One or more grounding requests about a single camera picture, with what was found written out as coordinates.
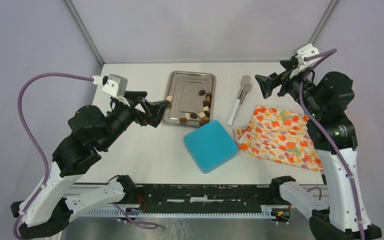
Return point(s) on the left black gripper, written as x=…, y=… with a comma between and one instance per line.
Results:
x=156, y=109

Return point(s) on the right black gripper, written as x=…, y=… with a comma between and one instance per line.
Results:
x=268, y=83

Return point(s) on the metal serving tongs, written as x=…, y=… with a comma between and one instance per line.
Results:
x=245, y=88

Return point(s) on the teal box lid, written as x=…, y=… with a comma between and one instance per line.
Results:
x=210, y=146

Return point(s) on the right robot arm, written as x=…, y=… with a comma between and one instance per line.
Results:
x=335, y=139

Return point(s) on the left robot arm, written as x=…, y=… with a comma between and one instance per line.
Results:
x=48, y=210

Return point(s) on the silver metal tray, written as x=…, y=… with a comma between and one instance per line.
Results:
x=185, y=80

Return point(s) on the pile of assorted chocolates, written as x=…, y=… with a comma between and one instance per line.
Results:
x=188, y=107

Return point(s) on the floral cloth bag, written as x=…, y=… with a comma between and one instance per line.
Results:
x=279, y=136

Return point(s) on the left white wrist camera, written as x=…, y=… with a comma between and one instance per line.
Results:
x=113, y=85

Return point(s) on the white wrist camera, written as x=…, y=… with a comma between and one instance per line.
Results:
x=113, y=85
x=304, y=58

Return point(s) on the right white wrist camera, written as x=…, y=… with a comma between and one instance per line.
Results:
x=304, y=58

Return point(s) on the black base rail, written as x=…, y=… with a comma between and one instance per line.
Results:
x=202, y=198

